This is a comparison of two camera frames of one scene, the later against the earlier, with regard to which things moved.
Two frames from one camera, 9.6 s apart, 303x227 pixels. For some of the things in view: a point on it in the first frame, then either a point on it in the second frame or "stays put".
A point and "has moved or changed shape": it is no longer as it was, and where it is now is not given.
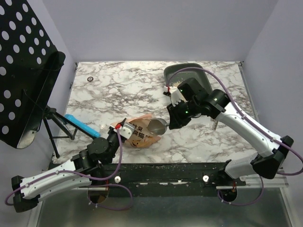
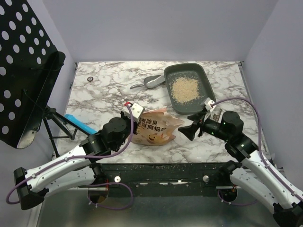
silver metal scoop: (157, 126) to (151, 81)
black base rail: (148, 179) stays put
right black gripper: (174, 118) to (200, 123)
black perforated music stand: (30, 64) stays put
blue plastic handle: (83, 126) stays put
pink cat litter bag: (142, 136) has moved or changed shape
